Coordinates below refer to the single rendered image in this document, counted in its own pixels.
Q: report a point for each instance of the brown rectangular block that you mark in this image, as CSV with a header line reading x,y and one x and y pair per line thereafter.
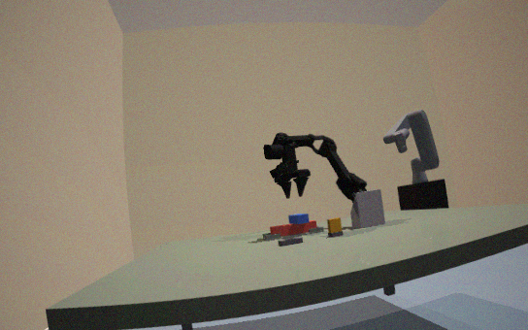
x,y
334,225

